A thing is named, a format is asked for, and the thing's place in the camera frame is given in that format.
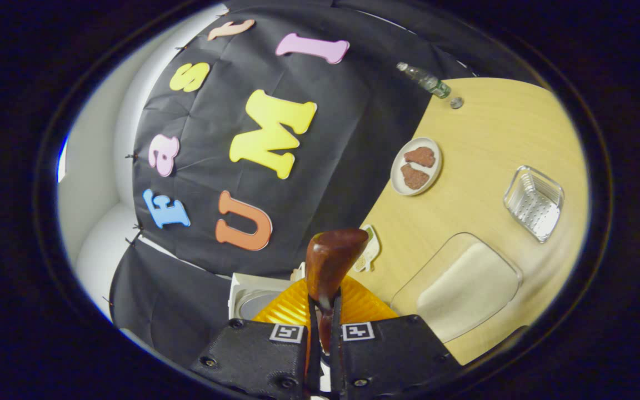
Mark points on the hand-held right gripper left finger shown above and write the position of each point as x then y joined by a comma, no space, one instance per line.
253,355

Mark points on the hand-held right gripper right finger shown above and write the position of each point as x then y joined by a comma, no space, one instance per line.
392,355

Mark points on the white rice cooker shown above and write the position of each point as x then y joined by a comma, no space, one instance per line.
239,289

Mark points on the clear box of rice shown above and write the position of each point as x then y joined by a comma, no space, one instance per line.
464,289

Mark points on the brown wooden spoon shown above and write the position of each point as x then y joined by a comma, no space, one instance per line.
331,261

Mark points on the metal chopstick holder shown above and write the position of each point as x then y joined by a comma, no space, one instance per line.
534,203

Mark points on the white divided bean dish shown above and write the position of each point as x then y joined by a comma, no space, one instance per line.
369,250

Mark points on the white round plate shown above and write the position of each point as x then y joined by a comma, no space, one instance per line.
398,178

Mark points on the brown meat piece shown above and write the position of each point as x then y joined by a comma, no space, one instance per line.
421,156
414,176

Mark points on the black backdrop cloth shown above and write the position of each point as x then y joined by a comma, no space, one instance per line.
353,111

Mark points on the small bottle cap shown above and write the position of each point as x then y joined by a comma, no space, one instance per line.
456,103

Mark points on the green label water bottle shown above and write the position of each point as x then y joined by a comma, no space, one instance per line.
428,82

